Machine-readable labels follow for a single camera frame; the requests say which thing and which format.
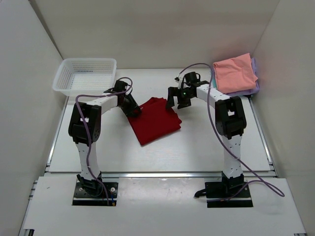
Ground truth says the folded pink t shirt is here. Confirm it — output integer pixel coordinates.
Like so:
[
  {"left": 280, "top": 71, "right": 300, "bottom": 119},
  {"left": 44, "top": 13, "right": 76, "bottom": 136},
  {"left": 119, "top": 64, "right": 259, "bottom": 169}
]
[{"left": 213, "top": 53, "right": 258, "bottom": 94}]

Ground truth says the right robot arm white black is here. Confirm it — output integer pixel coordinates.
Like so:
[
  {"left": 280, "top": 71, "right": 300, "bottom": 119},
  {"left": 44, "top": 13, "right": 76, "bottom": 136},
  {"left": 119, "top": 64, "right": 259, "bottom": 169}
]
[{"left": 166, "top": 72, "right": 247, "bottom": 200}]

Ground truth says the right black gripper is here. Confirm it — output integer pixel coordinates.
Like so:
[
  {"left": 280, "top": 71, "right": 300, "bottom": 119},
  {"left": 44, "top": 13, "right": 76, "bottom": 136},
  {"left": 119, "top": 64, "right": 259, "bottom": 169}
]
[{"left": 165, "top": 88, "right": 194, "bottom": 110}]

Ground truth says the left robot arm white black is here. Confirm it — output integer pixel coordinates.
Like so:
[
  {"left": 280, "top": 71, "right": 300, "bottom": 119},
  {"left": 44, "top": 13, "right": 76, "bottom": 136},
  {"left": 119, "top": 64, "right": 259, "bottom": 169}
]
[{"left": 68, "top": 77, "right": 141, "bottom": 200}]

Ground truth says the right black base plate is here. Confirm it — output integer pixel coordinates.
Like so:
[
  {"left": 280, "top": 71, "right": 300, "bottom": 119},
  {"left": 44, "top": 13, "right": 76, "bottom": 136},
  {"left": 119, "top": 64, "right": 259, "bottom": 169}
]
[{"left": 194, "top": 182, "right": 253, "bottom": 208}]

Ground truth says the red t shirt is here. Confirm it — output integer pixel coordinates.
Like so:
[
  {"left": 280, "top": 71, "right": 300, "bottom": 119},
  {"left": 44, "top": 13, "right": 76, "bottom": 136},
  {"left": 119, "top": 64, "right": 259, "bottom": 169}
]
[{"left": 128, "top": 97, "right": 182, "bottom": 146}]

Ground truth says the aluminium rail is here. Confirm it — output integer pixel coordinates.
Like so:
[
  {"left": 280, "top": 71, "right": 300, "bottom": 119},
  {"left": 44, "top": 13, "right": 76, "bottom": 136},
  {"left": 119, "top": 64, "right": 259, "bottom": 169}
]
[{"left": 44, "top": 170, "right": 277, "bottom": 178}]

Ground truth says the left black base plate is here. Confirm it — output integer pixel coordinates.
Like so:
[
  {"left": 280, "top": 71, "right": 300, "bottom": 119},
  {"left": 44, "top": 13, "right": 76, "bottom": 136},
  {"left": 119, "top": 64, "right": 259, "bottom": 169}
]
[{"left": 72, "top": 181, "right": 119, "bottom": 207}]

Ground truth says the folded teal t shirt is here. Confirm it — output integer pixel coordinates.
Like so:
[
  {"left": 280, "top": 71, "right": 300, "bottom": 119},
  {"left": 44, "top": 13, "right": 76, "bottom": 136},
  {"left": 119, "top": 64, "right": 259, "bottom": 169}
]
[{"left": 211, "top": 71, "right": 217, "bottom": 89}]

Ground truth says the folded purple t shirt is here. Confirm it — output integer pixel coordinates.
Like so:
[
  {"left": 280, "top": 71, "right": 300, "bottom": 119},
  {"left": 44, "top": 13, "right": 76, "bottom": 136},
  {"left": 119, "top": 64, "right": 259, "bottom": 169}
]
[{"left": 210, "top": 58, "right": 260, "bottom": 97}]

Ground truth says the white plastic basket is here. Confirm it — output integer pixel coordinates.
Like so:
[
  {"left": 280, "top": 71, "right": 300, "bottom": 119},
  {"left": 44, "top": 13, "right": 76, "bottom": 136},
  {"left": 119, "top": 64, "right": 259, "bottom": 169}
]
[{"left": 52, "top": 58, "right": 117, "bottom": 96}]

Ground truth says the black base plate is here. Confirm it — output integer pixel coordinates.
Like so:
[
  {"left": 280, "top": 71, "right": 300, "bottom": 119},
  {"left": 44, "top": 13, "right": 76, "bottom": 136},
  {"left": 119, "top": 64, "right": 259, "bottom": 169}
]
[
  {"left": 194, "top": 182, "right": 253, "bottom": 208},
  {"left": 72, "top": 181, "right": 119, "bottom": 207}
]

